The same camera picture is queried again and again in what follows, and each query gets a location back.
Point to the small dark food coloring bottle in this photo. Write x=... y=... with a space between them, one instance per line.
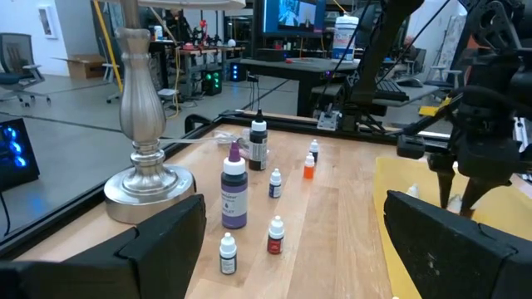
x=314 y=146
x=228 y=255

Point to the yellow plastic tray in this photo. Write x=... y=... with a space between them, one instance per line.
x=399 y=174

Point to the yellow tape tag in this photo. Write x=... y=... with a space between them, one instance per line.
x=432 y=110

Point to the small blue food coloring bottle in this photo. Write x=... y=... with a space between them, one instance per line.
x=274 y=184

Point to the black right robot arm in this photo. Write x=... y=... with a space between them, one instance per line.
x=386 y=45

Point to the small red food coloring bottle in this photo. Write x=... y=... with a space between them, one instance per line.
x=275 y=236

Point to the computer tower with green lights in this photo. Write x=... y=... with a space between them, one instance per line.
x=212 y=83

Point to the white framed wall picture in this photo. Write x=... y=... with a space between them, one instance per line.
x=45 y=21

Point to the grey office chair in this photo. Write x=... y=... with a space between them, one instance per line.
x=16 y=54

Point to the cluttered workbench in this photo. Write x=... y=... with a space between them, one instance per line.
x=195 y=52

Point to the small white-capped coloring bottle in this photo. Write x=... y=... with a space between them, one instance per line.
x=455 y=203
x=412 y=190

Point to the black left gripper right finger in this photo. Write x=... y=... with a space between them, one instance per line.
x=457 y=257

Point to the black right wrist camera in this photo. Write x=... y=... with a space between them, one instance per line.
x=410 y=146

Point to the flat screen monitor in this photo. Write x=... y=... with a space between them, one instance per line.
x=295 y=14

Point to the small red-orange coloring bottle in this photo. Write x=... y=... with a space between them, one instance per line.
x=308 y=168

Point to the large black food coloring bottle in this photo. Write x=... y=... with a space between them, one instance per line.
x=258 y=145

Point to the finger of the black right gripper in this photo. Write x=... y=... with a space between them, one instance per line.
x=444 y=178
x=474 y=195

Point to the black desk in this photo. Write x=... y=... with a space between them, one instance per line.
x=291 y=66

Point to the white wipes canister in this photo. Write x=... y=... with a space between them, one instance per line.
x=345 y=39

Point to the black computer keyboard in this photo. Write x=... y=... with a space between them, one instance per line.
x=390 y=91

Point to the silver mounting bracket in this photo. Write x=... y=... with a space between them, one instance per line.
x=328 y=122

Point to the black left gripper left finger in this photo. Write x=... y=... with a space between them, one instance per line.
x=124 y=266

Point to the large purple food coloring bottle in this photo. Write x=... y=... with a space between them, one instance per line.
x=234 y=195

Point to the computer tower with blue lights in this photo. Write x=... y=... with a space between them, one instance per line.
x=18 y=166
x=237 y=72

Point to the black computer mouse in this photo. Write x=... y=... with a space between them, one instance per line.
x=410 y=82

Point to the yellow leaning pole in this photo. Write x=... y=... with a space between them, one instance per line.
x=109 y=45

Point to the cardboard box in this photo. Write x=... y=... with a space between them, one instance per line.
x=83 y=68

